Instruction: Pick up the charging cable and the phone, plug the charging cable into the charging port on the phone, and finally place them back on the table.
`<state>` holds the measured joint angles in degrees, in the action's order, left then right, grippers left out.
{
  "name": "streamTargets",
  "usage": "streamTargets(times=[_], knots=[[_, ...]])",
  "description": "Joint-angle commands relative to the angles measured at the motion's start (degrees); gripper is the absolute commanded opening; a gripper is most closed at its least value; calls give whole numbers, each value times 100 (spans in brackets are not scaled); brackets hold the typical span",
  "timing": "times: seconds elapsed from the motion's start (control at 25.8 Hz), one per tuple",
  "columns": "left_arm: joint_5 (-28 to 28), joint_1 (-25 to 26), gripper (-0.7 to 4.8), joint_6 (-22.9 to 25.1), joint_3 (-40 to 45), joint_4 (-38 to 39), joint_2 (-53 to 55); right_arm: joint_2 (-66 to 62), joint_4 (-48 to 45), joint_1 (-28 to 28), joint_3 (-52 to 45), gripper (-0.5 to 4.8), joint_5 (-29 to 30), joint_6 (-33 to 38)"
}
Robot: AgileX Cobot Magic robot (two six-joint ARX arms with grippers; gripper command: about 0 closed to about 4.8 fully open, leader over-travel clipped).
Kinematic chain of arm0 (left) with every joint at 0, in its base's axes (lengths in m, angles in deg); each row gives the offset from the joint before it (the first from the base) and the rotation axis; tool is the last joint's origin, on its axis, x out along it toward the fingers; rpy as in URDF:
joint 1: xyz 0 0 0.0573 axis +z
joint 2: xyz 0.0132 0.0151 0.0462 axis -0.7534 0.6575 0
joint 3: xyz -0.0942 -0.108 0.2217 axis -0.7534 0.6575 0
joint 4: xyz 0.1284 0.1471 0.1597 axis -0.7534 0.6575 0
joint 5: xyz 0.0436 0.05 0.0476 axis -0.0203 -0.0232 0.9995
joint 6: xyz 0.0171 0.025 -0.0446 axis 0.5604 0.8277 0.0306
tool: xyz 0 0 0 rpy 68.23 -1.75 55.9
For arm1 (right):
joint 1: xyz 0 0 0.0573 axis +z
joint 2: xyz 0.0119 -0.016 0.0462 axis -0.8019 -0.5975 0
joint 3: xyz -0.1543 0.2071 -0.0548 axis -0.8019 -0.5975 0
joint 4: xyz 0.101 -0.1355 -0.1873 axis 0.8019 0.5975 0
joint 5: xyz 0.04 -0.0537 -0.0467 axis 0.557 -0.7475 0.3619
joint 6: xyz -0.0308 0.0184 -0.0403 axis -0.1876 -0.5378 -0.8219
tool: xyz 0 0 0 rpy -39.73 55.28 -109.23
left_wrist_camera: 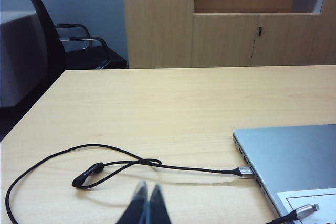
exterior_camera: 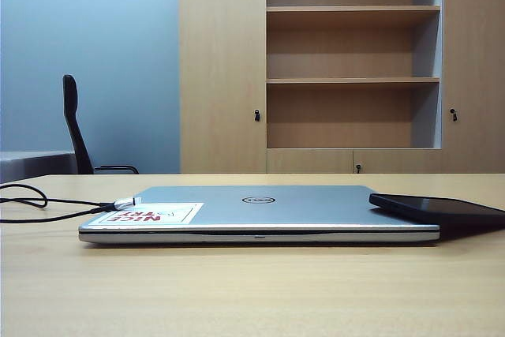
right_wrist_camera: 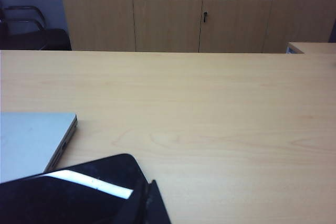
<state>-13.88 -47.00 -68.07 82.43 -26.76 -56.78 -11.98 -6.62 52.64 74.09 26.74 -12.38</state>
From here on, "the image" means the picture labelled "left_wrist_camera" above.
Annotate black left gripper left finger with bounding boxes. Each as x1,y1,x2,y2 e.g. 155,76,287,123
117,180,150,224

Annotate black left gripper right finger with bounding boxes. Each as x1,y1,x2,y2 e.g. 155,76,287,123
149,183,173,224

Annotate black charging cable silver plugs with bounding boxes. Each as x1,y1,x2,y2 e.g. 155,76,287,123
5,144,321,224

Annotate silver Dell laptop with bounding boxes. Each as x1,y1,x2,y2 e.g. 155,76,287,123
233,123,336,220

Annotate white sticker red lettering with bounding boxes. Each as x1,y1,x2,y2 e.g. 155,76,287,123
277,187,336,224

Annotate light wooden cabinet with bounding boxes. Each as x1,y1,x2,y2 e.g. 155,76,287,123
122,0,336,69

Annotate grey low furniture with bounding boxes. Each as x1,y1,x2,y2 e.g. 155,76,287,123
0,11,47,108

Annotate black office chair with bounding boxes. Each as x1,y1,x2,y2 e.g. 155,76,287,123
19,0,129,70

